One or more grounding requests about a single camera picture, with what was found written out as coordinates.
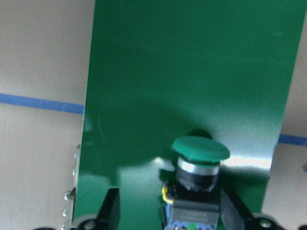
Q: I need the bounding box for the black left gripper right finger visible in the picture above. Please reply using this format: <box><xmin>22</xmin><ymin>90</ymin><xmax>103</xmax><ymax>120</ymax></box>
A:
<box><xmin>220</xmin><ymin>188</ymin><xmax>254</xmax><ymax>230</ymax></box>

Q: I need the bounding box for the green push button switch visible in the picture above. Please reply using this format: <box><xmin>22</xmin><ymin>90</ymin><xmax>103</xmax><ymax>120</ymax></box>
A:
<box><xmin>161</xmin><ymin>136</ymin><xmax>230</xmax><ymax>230</ymax></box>

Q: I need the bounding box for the green conveyor belt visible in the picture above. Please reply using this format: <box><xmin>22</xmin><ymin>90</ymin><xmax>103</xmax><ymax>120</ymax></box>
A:
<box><xmin>74</xmin><ymin>0</ymin><xmax>307</xmax><ymax>230</ymax></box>

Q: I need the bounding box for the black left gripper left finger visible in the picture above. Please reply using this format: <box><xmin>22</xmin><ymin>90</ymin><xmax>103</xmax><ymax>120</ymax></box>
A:
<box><xmin>96</xmin><ymin>188</ymin><xmax>120</xmax><ymax>230</ymax></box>

